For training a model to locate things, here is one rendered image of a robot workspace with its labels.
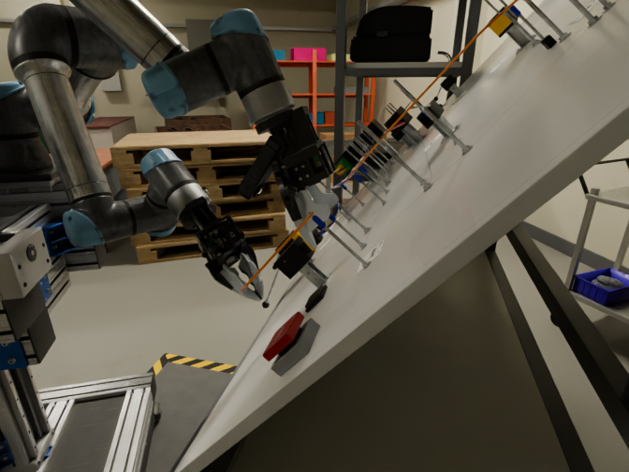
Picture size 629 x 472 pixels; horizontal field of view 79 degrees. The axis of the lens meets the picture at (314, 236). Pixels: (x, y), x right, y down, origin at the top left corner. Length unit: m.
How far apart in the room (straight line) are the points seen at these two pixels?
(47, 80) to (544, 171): 0.83
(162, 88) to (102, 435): 1.37
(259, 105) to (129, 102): 9.18
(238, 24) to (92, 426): 1.51
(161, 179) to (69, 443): 1.19
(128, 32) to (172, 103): 0.17
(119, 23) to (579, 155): 0.66
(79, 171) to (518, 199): 0.74
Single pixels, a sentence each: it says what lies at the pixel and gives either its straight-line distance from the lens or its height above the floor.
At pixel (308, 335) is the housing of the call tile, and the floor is 1.11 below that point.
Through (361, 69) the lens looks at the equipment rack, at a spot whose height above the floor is 1.43.
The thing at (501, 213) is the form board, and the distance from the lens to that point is 0.33.
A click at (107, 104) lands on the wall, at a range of 9.85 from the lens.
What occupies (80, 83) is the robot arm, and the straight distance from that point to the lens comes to 1.16.
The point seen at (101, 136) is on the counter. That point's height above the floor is 0.55.
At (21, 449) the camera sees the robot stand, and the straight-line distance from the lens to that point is 1.50.
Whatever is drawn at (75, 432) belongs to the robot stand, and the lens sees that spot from 1.79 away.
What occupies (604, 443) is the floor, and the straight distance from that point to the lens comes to 2.17.
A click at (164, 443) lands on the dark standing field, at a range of 1.91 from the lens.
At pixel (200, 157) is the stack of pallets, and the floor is 0.84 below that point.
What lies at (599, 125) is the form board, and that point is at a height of 1.36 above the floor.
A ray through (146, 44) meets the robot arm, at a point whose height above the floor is 1.45.
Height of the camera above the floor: 1.39
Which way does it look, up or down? 22 degrees down
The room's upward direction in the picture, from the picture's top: straight up
